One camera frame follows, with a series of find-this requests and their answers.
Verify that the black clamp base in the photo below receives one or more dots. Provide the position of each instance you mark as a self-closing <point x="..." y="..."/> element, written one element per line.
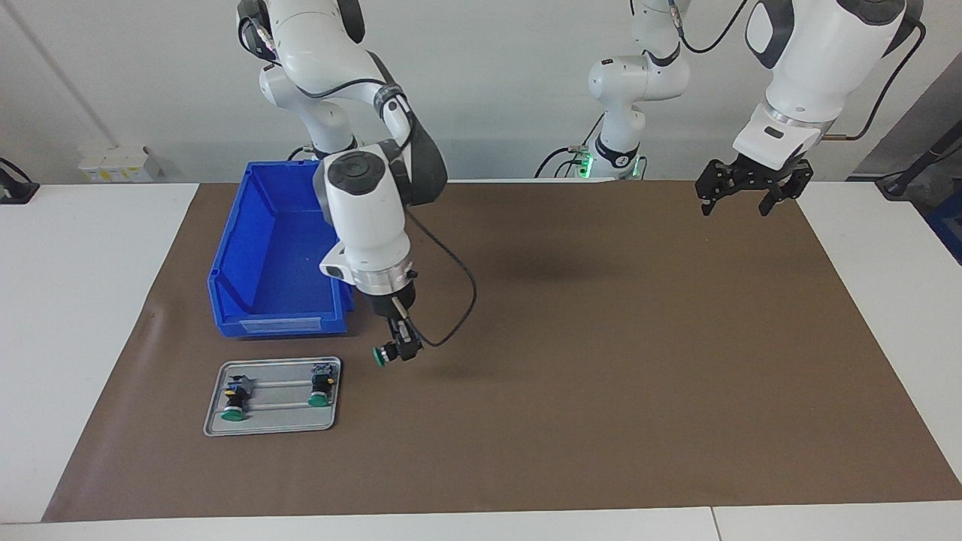
<point x="15" y="191"/>

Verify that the silver metal tray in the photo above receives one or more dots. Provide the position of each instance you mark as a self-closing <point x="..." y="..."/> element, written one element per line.
<point x="278" y="421"/>

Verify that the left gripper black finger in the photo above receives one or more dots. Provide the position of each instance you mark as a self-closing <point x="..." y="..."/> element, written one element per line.
<point x="710" y="184"/>
<point x="800" y="180"/>

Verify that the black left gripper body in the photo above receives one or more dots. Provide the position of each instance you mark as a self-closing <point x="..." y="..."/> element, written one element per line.
<point x="759" y="173"/>

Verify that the white wall power box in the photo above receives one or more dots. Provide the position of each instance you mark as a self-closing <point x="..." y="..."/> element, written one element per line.
<point x="113" y="169"/>

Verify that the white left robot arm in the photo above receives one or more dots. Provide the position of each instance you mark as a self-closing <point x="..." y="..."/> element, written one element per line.
<point x="819" y="45"/>

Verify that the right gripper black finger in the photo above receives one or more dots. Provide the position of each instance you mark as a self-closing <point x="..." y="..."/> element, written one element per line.
<point x="394" y="330"/>
<point x="413" y="347"/>

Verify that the black stand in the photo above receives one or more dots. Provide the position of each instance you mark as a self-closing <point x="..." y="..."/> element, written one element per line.
<point x="921" y="161"/>

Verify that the blue plastic storage bin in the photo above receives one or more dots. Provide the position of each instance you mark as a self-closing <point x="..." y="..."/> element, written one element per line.
<point x="270" y="248"/>

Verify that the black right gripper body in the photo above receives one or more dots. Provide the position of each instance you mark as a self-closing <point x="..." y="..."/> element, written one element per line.
<point x="387" y="304"/>

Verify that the green push button blue block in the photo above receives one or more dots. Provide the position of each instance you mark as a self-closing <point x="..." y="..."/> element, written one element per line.
<point x="237" y="402"/>

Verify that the brown table mat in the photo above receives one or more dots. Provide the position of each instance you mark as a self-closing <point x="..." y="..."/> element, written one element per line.
<point x="601" y="391"/>

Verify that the green push button white block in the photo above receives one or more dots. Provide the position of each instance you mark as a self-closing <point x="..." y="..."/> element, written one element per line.
<point x="322" y="387"/>

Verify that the blue crate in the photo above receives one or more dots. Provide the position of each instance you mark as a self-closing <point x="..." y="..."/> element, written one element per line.
<point x="951" y="225"/>

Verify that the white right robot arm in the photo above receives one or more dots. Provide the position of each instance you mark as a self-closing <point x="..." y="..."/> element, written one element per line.
<point x="368" y="218"/>

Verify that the green push button switch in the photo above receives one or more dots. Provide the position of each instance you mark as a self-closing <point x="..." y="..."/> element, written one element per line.
<point x="380" y="357"/>

